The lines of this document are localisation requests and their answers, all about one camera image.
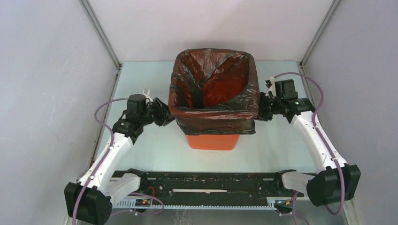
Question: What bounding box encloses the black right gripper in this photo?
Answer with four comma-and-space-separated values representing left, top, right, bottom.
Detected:
245, 91, 283, 122

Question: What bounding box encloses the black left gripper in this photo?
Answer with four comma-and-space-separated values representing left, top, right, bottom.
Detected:
140, 97, 181, 127

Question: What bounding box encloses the black plastic trash bag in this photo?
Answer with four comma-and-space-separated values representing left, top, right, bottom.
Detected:
168, 48, 260, 135

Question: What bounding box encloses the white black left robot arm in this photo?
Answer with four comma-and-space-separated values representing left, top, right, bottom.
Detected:
64, 94, 174, 225

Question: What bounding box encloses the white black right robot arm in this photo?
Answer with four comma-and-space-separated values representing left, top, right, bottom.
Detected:
258, 79, 361, 206

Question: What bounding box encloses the orange plastic trash bin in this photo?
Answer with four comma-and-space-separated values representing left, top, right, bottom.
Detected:
185, 135, 240, 150

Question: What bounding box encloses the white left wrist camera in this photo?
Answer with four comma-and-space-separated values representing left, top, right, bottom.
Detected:
142, 89, 153, 103

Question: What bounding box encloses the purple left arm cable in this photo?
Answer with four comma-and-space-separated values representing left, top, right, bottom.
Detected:
72, 97, 130, 225

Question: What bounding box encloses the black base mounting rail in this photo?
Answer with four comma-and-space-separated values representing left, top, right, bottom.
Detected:
108, 171, 321, 207

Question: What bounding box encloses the aluminium frame post left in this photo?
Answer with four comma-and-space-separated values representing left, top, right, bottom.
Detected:
79, 0, 122, 69

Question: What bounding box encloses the aluminium frame post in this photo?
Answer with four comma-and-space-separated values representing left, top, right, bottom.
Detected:
300, 0, 343, 68
79, 0, 122, 69

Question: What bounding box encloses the aluminium frame post right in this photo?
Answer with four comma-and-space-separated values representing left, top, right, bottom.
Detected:
300, 0, 343, 68

